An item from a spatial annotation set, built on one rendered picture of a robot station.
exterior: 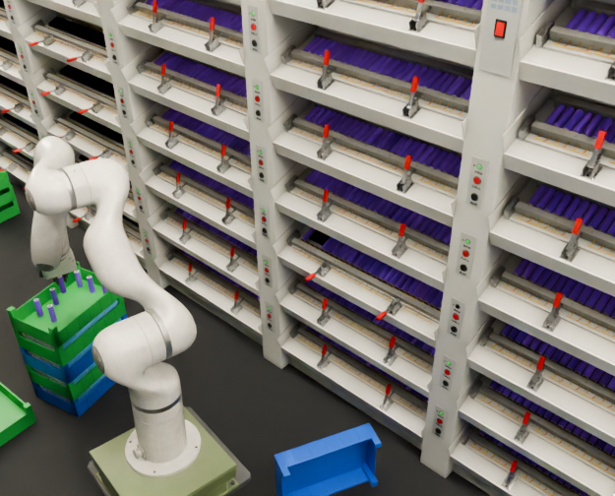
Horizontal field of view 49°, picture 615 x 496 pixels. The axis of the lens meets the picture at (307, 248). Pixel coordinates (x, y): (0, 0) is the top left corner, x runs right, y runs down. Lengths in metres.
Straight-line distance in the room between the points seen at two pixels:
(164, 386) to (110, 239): 0.36
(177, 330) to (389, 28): 0.82
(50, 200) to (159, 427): 0.58
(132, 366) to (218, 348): 1.11
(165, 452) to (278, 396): 0.75
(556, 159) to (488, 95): 0.19
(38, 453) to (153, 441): 0.76
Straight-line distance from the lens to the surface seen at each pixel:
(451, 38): 1.51
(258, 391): 2.44
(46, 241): 1.95
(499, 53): 1.44
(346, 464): 2.18
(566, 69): 1.40
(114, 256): 1.56
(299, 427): 2.32
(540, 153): 1.50
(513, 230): 1.61
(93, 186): 1.62
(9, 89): 3.63
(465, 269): 1.69
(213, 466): 1.78
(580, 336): 1.67
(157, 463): 1.79
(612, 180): 1.45
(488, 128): 1.50
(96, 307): 2.33
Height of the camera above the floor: 1.78
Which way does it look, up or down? 35 degrees down
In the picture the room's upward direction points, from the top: 1 degrees counter-clockwise
